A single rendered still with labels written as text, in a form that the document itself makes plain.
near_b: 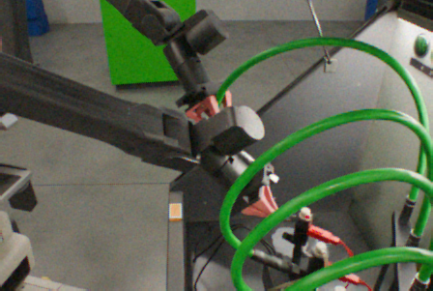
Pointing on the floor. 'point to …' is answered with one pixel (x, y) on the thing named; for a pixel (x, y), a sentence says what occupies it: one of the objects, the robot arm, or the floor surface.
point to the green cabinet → (122, 42)
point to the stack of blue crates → (37, 20)
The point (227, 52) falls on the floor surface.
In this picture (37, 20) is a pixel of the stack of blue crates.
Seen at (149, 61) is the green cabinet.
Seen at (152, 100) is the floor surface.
